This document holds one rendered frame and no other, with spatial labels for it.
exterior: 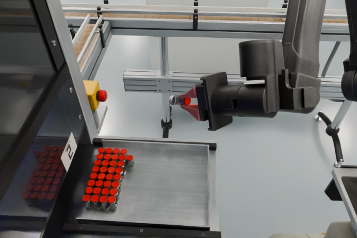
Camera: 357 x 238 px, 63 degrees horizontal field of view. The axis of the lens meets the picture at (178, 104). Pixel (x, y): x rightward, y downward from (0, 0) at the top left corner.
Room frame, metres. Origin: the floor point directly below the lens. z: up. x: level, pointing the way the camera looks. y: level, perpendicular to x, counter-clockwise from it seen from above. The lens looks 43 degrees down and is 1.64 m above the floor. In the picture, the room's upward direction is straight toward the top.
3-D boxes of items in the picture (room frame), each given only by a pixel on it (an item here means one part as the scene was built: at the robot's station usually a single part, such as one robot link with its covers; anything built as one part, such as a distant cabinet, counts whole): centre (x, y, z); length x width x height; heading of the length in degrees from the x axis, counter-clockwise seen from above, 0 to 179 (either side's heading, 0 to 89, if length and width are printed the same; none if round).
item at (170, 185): (0.46, 0.08, 0.90); 0.34 x 0.26 x 0.04; 86
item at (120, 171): (0.47, 0.17, 0.91); 0.18 x 0.02 x 0.05; 176
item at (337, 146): (1.36, -1.06, 0.07); 0.50 x 0.08 x 0.14; 177
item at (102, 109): (0.74, 0.34, 0.87); 0.14 x 0.13 x 0.02; 87
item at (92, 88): (0.72, 0.30, 1.00); 0.08 x 0.07 x 0.07; 87
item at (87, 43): (1.02, 0.43, 0.92); 0.69 x 0.16 x 0.16; 177
